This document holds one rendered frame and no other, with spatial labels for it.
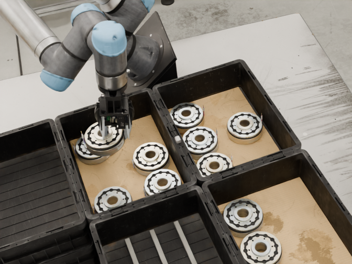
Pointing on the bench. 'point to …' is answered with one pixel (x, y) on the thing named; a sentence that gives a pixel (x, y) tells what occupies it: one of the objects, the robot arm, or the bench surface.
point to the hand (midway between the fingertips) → (116, 133)
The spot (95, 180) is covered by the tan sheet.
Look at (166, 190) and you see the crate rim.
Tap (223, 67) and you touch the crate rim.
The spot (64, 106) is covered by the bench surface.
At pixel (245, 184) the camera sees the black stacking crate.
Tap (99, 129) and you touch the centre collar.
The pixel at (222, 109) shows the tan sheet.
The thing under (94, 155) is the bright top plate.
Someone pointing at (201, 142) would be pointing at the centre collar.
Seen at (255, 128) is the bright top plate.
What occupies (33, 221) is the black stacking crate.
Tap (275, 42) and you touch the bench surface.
